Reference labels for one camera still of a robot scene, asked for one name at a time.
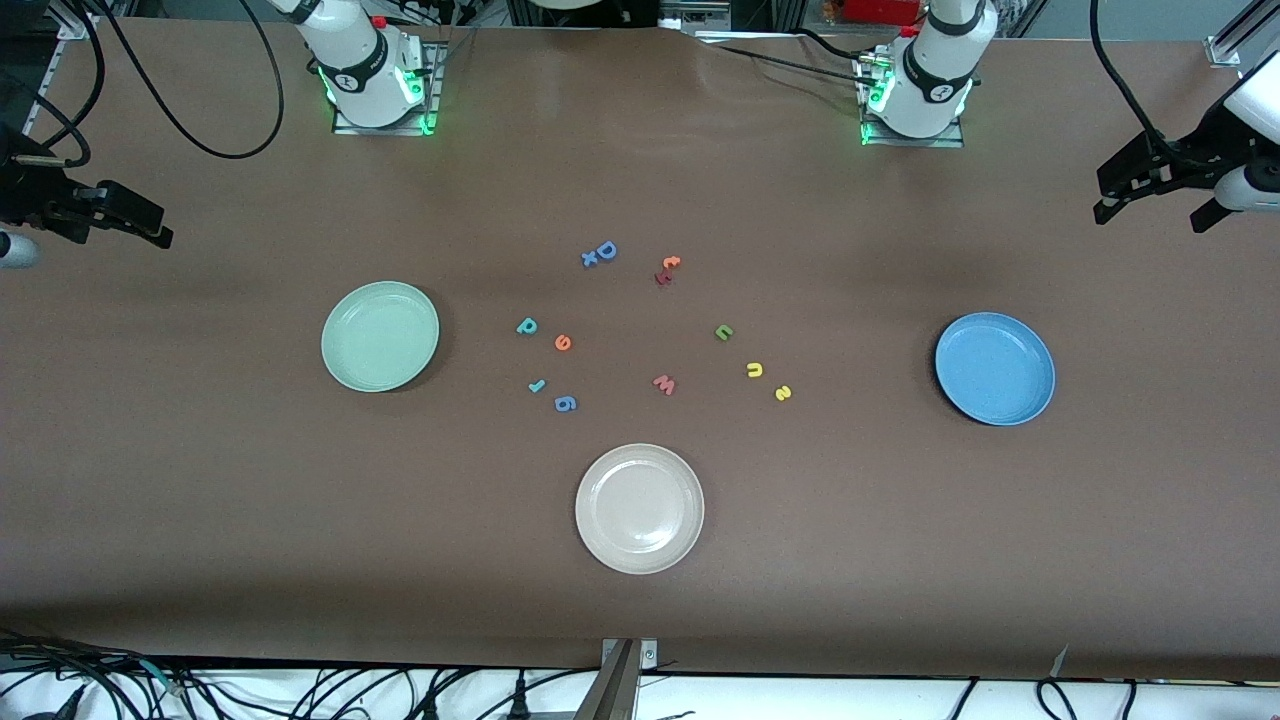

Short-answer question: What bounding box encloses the blue plate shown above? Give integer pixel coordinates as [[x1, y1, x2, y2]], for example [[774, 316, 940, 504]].
[[934, 311, 1057, 427]]

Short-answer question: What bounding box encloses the light green plate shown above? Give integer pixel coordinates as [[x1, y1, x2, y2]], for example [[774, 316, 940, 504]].
[[321, 280, 441, 393]]

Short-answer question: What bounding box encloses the red box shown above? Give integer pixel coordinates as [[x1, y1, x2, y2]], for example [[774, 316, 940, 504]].
[[840, 0, 926, 26]]

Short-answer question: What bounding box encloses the beige plate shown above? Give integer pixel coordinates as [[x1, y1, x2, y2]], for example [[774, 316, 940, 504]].
[[574, 443, 706, 576]]

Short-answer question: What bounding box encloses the aluminium frame rail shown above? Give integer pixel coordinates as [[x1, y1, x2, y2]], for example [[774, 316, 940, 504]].
[[1205, 0, 1280, 69], [20, 10, 101, 141]]

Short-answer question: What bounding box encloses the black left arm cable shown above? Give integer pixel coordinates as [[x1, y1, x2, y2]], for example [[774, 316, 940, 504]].
[[1088, 0, 1171, 151]]

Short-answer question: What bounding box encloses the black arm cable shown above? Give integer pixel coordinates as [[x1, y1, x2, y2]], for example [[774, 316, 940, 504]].
[[1088, 0, 1171, 151], [15, 0, 286, 169]]

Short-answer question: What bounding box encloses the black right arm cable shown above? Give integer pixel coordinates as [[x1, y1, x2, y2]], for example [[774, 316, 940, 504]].
[[15, 0, 286, 169]]

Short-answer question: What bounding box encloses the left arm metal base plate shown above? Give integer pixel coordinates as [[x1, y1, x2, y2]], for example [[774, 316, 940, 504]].
[[858, 50, 966, 149]]

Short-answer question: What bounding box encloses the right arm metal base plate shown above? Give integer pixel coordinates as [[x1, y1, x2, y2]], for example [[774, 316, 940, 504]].
[[332, 40, 441, 136]]

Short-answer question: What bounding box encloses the black base supply cable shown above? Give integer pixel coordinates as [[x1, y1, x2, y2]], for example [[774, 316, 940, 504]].
[[712, 28, 881, 86]]

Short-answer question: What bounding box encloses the tangled black cable bundle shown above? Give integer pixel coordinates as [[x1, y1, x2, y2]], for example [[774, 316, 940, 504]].
[[0, 628, 206, 720]]

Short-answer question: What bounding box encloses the metal table edge bracket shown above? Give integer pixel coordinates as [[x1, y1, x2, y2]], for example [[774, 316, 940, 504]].
[[572, 638, 659, 720]]

